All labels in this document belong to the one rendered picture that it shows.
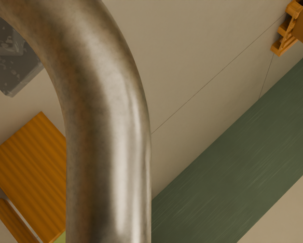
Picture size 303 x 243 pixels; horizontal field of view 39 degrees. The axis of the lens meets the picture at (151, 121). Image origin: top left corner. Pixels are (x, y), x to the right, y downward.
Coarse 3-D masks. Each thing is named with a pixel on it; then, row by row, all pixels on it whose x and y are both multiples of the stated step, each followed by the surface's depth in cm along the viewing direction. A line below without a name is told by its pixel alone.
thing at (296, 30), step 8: (296, 0) 438; (288, 8) 436; (296, 8) 431; (296, 16) 434; (288, 24) 466; (296, 24) 447; (280, 32) 470; (288, 32) 462; (296, 32) 456; (280, 40) 503; (288, 40) 478; (296, 40) 505; (272, 48) 501; (280, 48) 489; (288, 48) 503
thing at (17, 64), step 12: (0, 24) 20; (0, 36) 20; (12, 36) 20; (0, 48) 20; (12, 48) 20; (24, 48) 22; (0, 60) 22; (12, 60) 22; (24, 60) 22; (36, 60) 22; (0, 72) 22; (12, 72) 22; (24, 72) 22; (36, 72) 22; (0, 84) 22; (12, 84) 22; (24, 84) 22; (12, 96) 22
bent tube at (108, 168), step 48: (0, 0) 14; (48, 0) 14; (96, 0) 14; (48, 48) 14; (96, 48) 14; (96, 96) 14; (144, 96) 15; (96, 144) 14; (144, 144) 14; (96, 192) 14; (144, 192) 14; (96, 240) 14; (144, 240) 14
